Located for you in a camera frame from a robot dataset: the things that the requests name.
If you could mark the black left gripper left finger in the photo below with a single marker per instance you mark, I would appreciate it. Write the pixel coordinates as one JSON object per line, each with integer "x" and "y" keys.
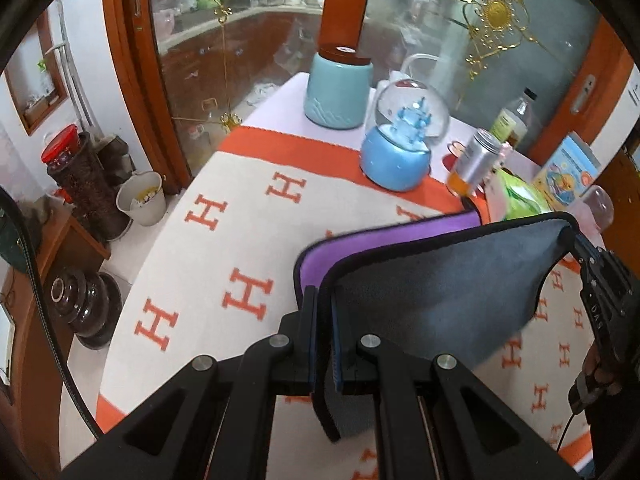
{"x": 212, "y": 419}

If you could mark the orange and cream H blanket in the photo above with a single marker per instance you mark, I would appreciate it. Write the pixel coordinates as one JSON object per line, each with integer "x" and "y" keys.
{"x": 219, "y": 275}

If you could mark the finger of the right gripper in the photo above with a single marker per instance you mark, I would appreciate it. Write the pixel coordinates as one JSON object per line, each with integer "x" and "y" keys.
{"x": 583, "y": 251}

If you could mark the blue snow globe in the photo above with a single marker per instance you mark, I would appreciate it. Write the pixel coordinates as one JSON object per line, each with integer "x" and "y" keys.
{"x": 408, "y": 119}

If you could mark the silver and orange can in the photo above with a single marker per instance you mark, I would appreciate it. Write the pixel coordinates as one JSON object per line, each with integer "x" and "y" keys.
{"x": 474, "y": 164}

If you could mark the green tissue pack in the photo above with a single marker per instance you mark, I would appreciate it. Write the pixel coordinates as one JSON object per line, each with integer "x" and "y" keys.
{"x": 509, "y": 197}

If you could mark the purple and grey towel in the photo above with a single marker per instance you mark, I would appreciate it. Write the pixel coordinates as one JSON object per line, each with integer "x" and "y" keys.
{"x": 446, "y": 284}

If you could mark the pink base clear jar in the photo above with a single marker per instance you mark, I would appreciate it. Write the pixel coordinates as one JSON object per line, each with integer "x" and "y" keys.
{"x": 594, "y": 212}

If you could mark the black weight plates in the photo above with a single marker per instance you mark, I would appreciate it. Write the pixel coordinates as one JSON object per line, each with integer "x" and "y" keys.
{"x": 90, "y": 303}

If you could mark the red lidded container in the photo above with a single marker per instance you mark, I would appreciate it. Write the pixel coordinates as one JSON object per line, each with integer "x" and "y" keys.
{"x": 64, "y": 146}

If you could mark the white plastic bucket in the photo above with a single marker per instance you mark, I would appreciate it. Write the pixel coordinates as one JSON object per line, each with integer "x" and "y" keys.
{"x": 142, "y": 198}

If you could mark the blue children's book box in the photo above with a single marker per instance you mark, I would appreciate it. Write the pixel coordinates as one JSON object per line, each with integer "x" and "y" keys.
{"x": 568, "y": 173}

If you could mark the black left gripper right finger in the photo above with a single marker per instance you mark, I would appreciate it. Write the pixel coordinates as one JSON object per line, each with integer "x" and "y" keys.
{"x": 433, "y": 419}

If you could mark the light blue ceramic canister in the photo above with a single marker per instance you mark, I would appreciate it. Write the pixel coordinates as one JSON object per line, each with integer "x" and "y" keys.
{"x": 338, "y": 87}

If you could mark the clear bottle with amber liquid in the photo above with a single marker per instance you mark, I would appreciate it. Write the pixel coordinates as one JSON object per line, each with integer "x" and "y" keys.
{"x": 514, "y": 119}

